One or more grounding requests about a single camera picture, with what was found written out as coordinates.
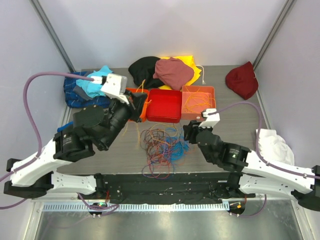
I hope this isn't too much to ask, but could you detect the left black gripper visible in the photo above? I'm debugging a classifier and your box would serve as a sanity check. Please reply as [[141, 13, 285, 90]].
[[101, 90, 148, 150]]

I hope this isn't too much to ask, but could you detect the orange wire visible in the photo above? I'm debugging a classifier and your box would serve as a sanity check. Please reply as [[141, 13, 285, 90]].
[[184, 91, 216, 114]]

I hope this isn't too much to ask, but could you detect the coloured wire pile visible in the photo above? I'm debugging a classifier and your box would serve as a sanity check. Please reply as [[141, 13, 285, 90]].
[[121, 79, 198, 180]]

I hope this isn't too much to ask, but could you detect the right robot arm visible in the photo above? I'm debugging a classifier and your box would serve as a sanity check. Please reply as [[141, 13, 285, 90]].
[[183, 120, 320, 212]]

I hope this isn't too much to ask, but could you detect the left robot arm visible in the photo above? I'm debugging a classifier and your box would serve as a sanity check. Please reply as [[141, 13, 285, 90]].
[[3, 90, 148, 200]]

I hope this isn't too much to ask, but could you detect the orange plastic bin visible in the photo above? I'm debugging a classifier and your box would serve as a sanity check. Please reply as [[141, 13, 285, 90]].
[[126, 87, 149, 123]]

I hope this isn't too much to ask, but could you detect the red plastic bin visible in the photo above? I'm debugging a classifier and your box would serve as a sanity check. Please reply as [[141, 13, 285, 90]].
[[146, 89, 182, 124]]

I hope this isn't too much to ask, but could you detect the black cloth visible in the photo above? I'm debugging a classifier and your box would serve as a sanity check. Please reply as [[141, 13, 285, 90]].
[[128, 56, 165, 89]]

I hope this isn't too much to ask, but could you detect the salmon plastic bin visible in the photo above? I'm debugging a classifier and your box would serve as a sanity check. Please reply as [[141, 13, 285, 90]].
[[181, 85, 216, 120]]

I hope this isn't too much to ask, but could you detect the dusty pink cloth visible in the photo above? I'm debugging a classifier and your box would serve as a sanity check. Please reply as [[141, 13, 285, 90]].
[[153, 57, 194, 91]]

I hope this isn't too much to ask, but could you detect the light blue cloth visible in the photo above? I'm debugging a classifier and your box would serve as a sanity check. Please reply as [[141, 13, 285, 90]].
[[76, 65, 113, 98]]

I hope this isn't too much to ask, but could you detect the grey cloth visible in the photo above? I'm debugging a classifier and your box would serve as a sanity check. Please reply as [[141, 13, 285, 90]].
[[72, 85, 93, 101]]

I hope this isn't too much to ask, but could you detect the dark blue plaid cloth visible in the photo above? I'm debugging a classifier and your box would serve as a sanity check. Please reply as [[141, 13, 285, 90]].
[[63, 77, 111, 108]]

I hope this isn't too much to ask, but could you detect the maroon cloth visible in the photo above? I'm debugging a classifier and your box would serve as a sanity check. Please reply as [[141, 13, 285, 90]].
[[225, 61, 259, 100]]

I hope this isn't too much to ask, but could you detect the royal blue cloth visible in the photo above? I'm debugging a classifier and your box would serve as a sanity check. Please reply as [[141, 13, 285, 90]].
[[57, 121, 73, 133]]

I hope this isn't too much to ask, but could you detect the white cloth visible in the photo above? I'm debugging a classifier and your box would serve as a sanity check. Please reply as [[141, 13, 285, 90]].
[[255, 128, 295, 166]]

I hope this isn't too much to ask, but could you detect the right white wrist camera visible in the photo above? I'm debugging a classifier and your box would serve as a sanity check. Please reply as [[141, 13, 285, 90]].
[[199, 108, 220, 129]]

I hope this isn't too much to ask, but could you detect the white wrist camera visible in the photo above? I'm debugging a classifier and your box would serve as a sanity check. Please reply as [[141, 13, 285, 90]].
[[199, 108, 220, 129], [91, 73, 129, 105]]

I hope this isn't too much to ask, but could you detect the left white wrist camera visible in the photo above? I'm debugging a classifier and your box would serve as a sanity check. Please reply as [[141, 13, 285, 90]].
[[91, 73, 129, 105]]

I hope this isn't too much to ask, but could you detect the white drawstring cord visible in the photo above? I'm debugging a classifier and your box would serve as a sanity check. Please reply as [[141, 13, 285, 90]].
[[196, 65, 207, 86]]

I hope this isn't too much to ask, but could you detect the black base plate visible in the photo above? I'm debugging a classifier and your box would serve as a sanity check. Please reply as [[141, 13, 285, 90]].
[[82, 172, 256, 205]]

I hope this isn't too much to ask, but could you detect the slotted cable duct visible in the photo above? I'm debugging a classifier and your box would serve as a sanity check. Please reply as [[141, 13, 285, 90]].
[[42, 201, 230, 212]]

